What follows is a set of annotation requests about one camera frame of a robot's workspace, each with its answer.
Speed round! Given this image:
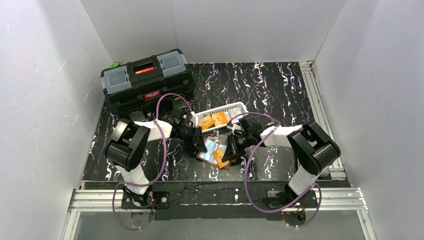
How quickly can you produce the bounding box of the white credit card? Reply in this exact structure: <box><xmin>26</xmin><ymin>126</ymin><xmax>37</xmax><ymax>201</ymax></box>
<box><xmin>228</xmin><ymin>107</ymin><xmax>242</xmax><ymax>121</ymax></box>

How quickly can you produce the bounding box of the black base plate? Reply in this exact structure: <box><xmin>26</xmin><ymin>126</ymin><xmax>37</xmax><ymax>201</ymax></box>
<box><xmin>115</xmin><ymin>181</ymin><xmax>318</xmax><ymax>223</ymax></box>

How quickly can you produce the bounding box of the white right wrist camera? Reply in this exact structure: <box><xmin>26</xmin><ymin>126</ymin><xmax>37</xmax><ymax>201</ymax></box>
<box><xmin>226</xmin><ymin>121</ymin><xmax>242</xmax><ymax>135</ymax></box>

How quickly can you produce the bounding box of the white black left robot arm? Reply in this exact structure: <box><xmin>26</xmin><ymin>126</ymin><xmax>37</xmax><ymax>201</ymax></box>
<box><xmin>104</xmin><ymin>109</ymin><xmax>207</xmax><ymax>196</ymax></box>

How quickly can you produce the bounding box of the aluminium frame rail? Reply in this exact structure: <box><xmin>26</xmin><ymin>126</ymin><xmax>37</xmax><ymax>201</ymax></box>
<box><xmin>299</xmin><ymin>61</ymin><xmax>347</xmax><ymax>181</ymax></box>

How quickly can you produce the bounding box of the grey plastic case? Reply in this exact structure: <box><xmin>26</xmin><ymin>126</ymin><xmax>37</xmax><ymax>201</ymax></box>
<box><xmin>319</xmin><ymin>165</ymin><xmax>330</xmax><ymax>178</ymax></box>

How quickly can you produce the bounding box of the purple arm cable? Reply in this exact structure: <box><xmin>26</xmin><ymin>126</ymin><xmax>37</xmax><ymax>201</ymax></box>
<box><xmin>111</xmin><ymin>93</ymin><xmax>195</xmax><ymax>231</ymax></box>
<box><xmin>230</xmin><ymin>111</ymin><xmax>322</xmax><ymax>229</ymax></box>

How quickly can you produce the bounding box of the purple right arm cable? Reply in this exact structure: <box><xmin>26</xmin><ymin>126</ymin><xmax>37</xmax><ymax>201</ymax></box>
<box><xmin>230</xmin><ymin>111</ymin><xmax>322</xmax><ymax>229</ymax></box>

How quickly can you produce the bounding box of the white plastic basket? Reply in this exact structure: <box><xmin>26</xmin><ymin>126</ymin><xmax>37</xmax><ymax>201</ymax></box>
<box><xmin>191</xmin><ymin>101</ymin><xmax>248</xmax><ymax>134</ymax></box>

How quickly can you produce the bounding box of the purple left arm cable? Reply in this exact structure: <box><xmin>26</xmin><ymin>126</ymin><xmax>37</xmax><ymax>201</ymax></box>
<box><xmin>111</xmin><ymin>93</ymin><xmax>195</xmax><ymax>231</ymax></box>

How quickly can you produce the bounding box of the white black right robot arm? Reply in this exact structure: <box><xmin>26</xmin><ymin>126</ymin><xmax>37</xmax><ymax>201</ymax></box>
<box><xmin>222</xmin><ymin>115</ymin><xmax>341</xmax><ymax>201</ymax></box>

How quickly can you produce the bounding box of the black plastic toolbox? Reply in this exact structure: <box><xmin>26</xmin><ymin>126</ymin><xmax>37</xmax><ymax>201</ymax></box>
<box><xmin>100</xmin><ymin>48</ymin><xmax>196</xmax><ymax>119</ymax></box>

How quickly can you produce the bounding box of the brown leather card holder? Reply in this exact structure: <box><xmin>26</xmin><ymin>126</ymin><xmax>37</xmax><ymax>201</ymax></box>
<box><xmin>196</xmin><ymin>137</ymin><xmax>237</xmax><ymax>170</ymax></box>

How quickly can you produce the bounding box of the orange credit card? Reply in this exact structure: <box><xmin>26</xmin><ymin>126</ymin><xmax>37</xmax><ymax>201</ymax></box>
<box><xmin>197</xmin><ymin>115</ymin><xmax>216</xmax><ymax>131</ymax></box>
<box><xmin>211</xmin><ymin>111</ymin><xmax>229</xmax><ymax>127</ymax></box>

